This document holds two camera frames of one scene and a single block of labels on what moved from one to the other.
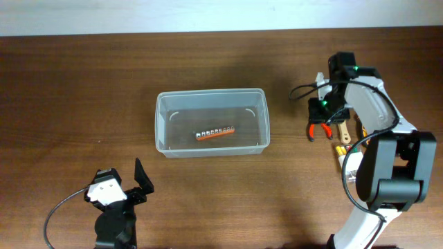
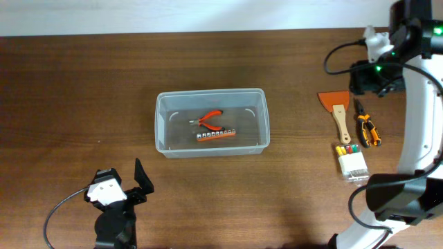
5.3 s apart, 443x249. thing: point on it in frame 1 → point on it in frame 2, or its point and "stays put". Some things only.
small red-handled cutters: [311, 128] → [203, 118]
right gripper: [317, 116] → [360, 82]
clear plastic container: [178, 114] stays put
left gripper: [139, 196] stays put
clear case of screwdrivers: [353, 161] stays put
